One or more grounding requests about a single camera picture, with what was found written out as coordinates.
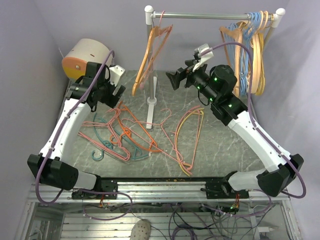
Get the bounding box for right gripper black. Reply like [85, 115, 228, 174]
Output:
[166, 59, 218, 104]

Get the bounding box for brown wooden hanger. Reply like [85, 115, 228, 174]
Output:
[131, 24, 173, 97]

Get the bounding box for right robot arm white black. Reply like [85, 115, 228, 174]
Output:
[166, 64, 304, 198]

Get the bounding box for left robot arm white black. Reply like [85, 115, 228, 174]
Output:
[27, 62, 126, 199]

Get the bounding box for hung yellow hangers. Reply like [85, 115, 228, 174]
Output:
[250, 32, 266, 96]

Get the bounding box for hung beige hangers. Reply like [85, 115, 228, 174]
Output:
[247, 10, 270, 96]

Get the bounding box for hung blue hangers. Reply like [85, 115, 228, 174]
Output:
[224, 19, 253, 97]

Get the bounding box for round beige drawer box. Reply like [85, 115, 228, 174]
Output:
[61, 38, 110, 81]

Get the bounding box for metal clothes rack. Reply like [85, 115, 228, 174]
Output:
[144, 5, 286, 130]

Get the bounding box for teal plastic hanger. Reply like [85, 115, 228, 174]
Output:
[91, 113, 149, 162]

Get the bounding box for orange plastic hanger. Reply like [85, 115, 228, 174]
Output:
[116, 101, 162, 153]

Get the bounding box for pink plastic curved hanger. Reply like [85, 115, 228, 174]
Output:
[173, 105, 205, 177]

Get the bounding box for white perforated shoe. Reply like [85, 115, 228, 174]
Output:
[130, 219, 151, 240]

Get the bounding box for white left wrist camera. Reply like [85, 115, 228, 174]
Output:
[109, 65, 126, 87]

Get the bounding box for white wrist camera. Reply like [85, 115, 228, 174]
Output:
[109, 65, 126, 87]
[192, 43, 214, 72]

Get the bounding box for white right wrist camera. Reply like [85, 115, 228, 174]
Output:
[192, 43, 214, 72]

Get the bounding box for aluminium mounting rail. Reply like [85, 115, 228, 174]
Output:
[27, 182, 289, 204]

